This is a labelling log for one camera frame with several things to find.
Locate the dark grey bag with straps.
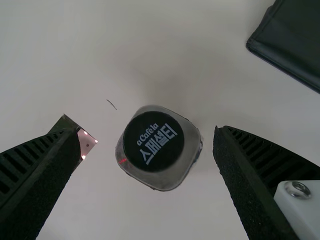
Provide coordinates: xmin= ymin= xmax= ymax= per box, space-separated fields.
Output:
xmin=245 ymin=0 xmax=320 ymax=95

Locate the dark coffee bottle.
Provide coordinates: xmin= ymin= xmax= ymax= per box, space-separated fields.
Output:
xmin=114 ymin=103 xmax=203 ymax=193

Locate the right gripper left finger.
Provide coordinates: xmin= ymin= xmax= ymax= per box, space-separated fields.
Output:
xmin=0 ymin=128 xmax=82 ymax=240

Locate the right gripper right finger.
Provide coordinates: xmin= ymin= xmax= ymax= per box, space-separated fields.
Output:
xmin=213 ymin=125 xmax=320 ymax=240

